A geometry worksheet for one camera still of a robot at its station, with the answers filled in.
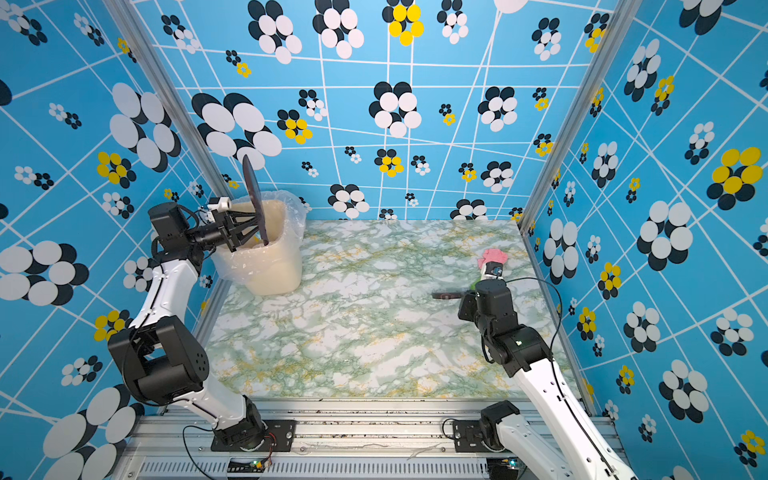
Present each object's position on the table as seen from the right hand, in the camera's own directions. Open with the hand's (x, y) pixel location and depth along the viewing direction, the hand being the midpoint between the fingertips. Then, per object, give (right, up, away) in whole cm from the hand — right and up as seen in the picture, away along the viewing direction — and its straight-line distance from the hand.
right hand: (473, 293), depth 76 cm
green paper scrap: (+7, -1, +26) cm, 27 cm away
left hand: (-54, +19, -2) cm, 57 cm away
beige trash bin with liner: (-55, +6, +10) cm, 57 cm away
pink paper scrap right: (+16, +9, +32) cm, 37 cm away
